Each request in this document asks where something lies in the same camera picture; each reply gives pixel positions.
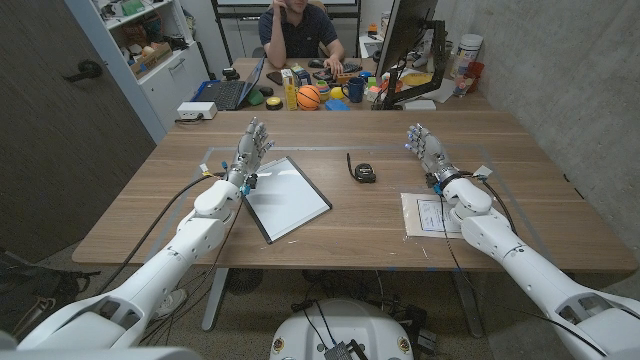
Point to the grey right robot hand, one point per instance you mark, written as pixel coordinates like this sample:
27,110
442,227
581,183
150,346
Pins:
432,152

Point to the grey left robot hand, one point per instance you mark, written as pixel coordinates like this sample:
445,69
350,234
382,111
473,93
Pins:
247,155

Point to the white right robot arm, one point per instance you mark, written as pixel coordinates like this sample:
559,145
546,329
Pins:
530,270

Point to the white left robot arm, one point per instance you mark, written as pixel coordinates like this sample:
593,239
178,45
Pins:
165,260

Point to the small black-framed whiteboard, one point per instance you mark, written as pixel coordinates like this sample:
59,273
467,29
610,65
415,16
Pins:
287,200

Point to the green rounded object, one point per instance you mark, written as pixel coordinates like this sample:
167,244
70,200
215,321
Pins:
255,97

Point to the black and yellow disc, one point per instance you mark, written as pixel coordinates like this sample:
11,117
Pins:
274,103

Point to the printed paper sheet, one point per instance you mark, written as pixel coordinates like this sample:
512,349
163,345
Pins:
420,215

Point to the open dark laptop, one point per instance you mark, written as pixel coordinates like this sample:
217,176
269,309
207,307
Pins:
227,92

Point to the white power box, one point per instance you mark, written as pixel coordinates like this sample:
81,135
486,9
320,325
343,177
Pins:
196,110

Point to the yellow plate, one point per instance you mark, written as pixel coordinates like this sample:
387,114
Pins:
416,79

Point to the yellow carton box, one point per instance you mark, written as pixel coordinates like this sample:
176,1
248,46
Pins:
289,90

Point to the dark smartphone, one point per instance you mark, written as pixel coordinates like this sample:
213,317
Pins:
274,77

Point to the orange mini basketball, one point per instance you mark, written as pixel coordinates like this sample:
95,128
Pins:
308,97

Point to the dark blue mug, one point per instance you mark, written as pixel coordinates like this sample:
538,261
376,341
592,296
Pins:
356,90

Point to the blue flat lid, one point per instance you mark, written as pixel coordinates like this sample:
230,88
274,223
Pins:
337,105

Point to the white shelf cabinet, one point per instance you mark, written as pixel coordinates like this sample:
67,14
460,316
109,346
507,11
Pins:
170,85

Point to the white cylindrical canister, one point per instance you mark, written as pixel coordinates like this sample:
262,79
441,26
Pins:
466,52

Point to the small yellow ball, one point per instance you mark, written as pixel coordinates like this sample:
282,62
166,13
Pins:
337,93

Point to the black computer mouse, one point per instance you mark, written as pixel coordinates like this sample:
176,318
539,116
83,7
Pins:
315,63

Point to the black keyboard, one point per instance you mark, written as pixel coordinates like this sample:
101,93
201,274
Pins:
350,67

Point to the black computer monitor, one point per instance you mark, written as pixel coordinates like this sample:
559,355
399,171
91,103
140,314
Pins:
402,30

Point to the man in dark polo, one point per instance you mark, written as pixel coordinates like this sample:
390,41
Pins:
300,30

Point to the cardboard box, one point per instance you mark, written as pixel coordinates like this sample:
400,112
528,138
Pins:
150,60

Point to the white sneaker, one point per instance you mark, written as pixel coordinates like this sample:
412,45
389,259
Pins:
172,302

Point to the white robot torso base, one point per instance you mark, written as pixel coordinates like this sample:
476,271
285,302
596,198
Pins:
345,327

